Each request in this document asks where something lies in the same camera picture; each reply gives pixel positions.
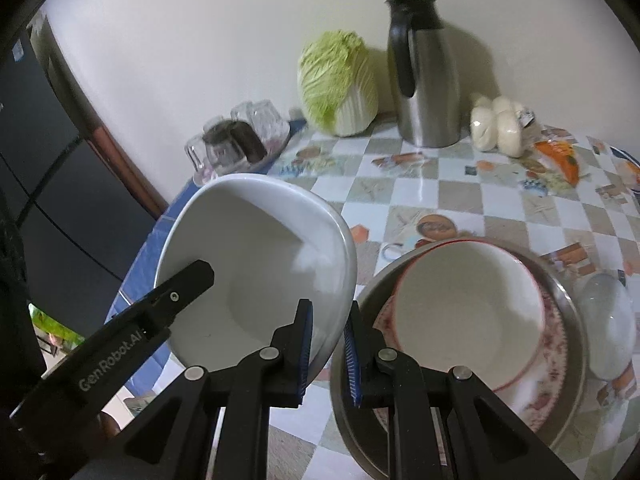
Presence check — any floral rimmed round plate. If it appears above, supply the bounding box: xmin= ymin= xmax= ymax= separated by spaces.
xmin=374 ymin=291 xmax=564 ymax=431

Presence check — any round steel plate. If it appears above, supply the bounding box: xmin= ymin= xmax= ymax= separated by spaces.
xmin=330 ymin=238 xmax=588 ymax=479

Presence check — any strawberry pattern bowl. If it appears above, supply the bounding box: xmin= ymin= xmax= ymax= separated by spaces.
xmin=390 ymin=240 xmax=546 ymax=391

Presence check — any pale blue bowl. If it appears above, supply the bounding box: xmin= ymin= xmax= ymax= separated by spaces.
xmin=577 ymin=273 xmax=636 ymax=380

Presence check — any small white bowl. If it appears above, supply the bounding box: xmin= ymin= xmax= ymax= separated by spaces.
xmin=155 ymin=174 xmax=357 ymax=379

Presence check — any orange snack packet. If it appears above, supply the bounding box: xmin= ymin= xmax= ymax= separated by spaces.
xmin=534 ymin=140 xmax=580 ymax=188

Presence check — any bag of steamed buns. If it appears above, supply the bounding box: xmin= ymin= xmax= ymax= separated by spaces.
xmin=470 ymin=92 xmax=542 ymax=158

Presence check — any clear glass cup tray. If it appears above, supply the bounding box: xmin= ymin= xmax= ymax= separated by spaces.
xmin=184 ymin=100 xmax=292 ymax=186

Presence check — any steel thermos jug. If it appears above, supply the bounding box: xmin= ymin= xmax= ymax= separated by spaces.
xmin=386 ymin=0 xmax=461 ymax=148

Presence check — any napa cabbage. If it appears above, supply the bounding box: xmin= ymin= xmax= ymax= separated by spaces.
xmin=297 ymin=30 xmax=378 ymax=138

